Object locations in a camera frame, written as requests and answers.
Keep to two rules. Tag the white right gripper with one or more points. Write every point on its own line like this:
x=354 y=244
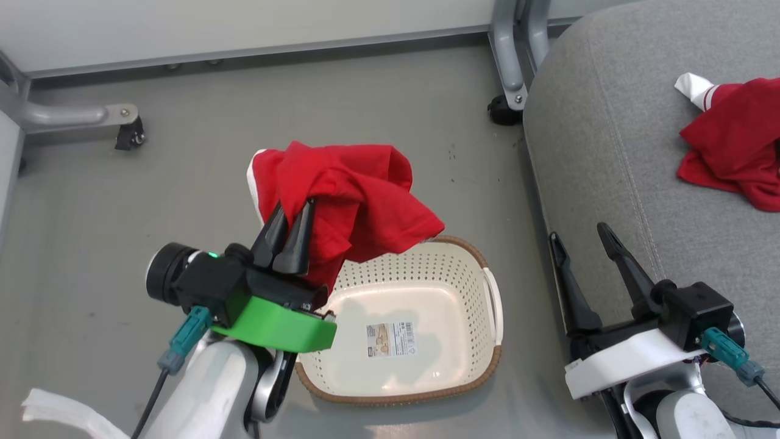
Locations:
x=621 y=360

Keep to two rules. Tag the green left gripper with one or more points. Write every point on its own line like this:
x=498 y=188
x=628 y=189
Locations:
x=274 y=326

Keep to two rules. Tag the plain red shirt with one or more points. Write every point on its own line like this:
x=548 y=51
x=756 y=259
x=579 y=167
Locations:
x=359 y=195

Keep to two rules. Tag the red shirt white striped cuff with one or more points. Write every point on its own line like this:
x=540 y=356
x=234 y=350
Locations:
x=737 y=140

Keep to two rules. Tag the grey fabric sofa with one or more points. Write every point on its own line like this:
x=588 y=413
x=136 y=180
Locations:
x=609 y=152

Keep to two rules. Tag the cream perforated laundry basket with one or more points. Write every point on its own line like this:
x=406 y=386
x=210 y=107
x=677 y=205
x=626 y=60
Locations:
x=390 y=292

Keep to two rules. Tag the paper label sticker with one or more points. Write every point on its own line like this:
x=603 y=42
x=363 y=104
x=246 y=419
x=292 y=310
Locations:
x=392 y=339

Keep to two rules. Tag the round black caster wheel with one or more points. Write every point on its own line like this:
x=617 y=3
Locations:
x=502 y=112

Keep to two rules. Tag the grey partition foot with screw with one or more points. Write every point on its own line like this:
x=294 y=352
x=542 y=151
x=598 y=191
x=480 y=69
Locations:
x=507 y=61

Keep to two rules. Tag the grey partition foot flat plate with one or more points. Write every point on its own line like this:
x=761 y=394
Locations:
x=61 y=114

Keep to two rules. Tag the grey partition foot without caster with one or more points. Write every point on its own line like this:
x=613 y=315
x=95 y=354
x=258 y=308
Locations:
x=537 y=30

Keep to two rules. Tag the white fabric strip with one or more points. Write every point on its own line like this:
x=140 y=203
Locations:
x=67 y=413

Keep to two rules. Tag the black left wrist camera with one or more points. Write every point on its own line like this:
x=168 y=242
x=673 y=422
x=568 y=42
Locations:
x=201 y=280

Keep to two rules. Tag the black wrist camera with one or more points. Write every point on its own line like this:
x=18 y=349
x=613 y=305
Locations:
x=694 y=311
x=201 y=280

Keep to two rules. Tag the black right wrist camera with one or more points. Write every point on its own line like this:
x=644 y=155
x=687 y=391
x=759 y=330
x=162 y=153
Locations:
x=694 y=311

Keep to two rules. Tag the black caster wheel with bracket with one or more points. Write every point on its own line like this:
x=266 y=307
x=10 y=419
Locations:
x=129 y=134

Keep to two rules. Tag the grey partition bottom rail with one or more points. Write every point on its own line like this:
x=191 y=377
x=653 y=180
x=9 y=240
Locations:
x=244 y=50

